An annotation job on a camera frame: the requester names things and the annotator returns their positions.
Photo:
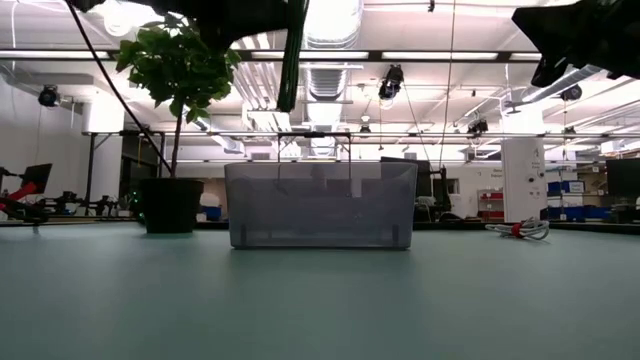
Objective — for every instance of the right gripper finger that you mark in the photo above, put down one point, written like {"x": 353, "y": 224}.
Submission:
{"x": 555, "y": 27}
{"x": 549, "y": 71}

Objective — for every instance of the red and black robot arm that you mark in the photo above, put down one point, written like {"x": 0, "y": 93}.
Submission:
{"x": 20, "y": 194}

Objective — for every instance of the black ceiling spotlight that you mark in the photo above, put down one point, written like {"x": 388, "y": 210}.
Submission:
{"x": 48, "y": 96}
{"x": 571, "y": 92}

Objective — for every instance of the white pillar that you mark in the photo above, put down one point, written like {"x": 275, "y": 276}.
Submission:
{"x": 522, "y": 180}

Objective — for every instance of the large black monitor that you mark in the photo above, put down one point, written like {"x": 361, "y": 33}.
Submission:
{"x": 624, "y": 177}

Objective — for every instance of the red storage bins shelf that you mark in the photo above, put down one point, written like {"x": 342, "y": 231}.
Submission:
{"x": 491, "y": 196}

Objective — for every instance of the blue storage bins shelf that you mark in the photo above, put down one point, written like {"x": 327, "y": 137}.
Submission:
{"x": 575, "y": 212}

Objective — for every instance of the black desk monitor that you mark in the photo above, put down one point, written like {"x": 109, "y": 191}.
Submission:
{"x": 422, "y": 180}

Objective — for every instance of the green plant in black pot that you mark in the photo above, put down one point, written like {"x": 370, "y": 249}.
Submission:
{"x": 170, "y": 205}

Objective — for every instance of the black pipe rack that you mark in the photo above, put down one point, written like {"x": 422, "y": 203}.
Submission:
{"x": 91, "y": 170}

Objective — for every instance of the translucent grey plastic bin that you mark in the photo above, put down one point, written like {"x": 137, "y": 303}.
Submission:
{"x": 320, "y": 215}

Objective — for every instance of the black monitor on stand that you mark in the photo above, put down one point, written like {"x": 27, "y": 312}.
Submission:
{"x": 37, "y": 177}

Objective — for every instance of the green table mat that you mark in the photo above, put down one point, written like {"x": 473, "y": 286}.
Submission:
{"x": 320, "y": 300}

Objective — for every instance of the silver ventilation duct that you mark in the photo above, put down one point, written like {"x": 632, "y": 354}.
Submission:
{"x": 327, "y": 80}

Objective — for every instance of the black hanging ceiling camera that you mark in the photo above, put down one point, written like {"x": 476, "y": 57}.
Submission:
{"x": 391, "y": 82}

